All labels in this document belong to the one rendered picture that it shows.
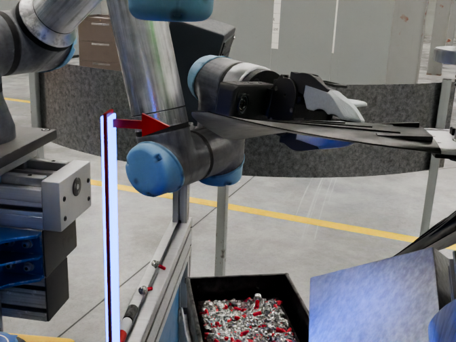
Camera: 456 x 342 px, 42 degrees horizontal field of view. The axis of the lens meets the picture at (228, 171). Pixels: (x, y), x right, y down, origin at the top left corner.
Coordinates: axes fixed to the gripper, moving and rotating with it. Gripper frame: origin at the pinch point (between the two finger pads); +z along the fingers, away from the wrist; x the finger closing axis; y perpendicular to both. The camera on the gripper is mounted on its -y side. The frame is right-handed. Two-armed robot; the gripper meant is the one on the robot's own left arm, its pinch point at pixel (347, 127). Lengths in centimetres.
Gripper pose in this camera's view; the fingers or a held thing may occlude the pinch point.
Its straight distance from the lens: 66.5
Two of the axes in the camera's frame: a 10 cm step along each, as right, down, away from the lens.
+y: 8.4, -0.2, 5.4
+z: 5.2, 2.9, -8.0
